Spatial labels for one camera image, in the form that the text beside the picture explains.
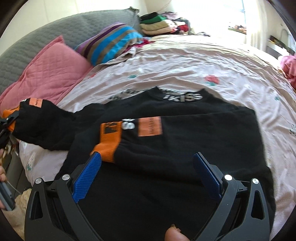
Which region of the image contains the grey quilted headboard cover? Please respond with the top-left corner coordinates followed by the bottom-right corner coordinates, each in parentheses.
top-left (1, 7), bottom-right (142, 93)

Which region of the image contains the pink crumpled blanket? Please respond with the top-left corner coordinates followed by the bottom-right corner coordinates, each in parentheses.
top-left (279, 55), bottom-right (296, 89)

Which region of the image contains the striped blue purple pillow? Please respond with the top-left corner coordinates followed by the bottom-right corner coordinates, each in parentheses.
top-left (75, 23), bottom-right (144, 66)

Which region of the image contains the white desk with items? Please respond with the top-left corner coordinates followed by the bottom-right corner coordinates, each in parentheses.
top-left (266, 35), bottom-right (295, 59)

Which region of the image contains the black sweater with orange cuffs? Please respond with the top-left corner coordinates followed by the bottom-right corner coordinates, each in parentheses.
top-left (9, 87), bottom-right (276, 240)

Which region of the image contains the white window curtain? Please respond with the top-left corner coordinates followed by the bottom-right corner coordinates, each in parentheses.
top-left (243, 0), bottom-right (267, 50)

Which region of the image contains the stack of folded clothes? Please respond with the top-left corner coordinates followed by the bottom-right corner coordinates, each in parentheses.
top-left (139, 11), bottom-right (194, 37)

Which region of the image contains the pink strawberry print bedsheet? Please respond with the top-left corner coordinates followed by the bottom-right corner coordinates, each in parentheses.
top-left (19, 34), bottom-right (296, 239)

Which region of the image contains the pink quilted pillow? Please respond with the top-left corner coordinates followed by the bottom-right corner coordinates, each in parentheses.
top-left (1, 35), bottom-right (92, 113)

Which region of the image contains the person's left hand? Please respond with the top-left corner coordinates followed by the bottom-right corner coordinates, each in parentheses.
top-left (0, 148), bottom-right (8, 210)

